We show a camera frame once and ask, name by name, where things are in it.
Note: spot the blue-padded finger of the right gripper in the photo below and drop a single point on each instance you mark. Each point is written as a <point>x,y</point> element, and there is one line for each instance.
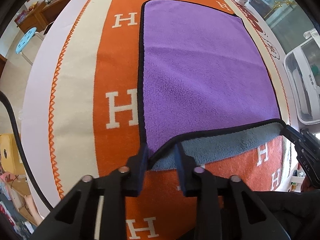
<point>291,134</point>

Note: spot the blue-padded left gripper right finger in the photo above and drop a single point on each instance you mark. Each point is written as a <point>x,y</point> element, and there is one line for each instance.
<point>225,208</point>

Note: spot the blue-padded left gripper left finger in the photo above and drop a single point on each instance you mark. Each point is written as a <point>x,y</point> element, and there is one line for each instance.
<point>75,215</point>

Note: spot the purple and grey towel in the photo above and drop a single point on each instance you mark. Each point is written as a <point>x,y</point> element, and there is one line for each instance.
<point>202,83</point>

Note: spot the white countertop appliance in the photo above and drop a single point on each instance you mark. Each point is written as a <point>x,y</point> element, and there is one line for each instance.
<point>302,67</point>

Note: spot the orange H-pattern table runner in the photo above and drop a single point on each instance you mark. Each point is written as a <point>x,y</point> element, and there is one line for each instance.
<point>93,118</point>

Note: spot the yellow plastic stool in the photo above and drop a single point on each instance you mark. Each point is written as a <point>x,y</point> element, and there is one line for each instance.
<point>10,157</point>

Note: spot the blue round plastic stool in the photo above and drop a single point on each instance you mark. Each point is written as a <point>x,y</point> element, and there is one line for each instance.
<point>25,40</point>

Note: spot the wooden TV cabinet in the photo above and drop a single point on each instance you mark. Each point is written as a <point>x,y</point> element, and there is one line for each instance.
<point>41,15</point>

